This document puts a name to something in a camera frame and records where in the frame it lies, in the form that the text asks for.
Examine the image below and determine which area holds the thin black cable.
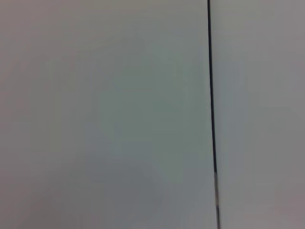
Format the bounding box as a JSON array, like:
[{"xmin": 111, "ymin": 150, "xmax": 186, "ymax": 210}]
[{"xmin": 206, "ymin": 0, "xmax": 222, "ymax": 229}]

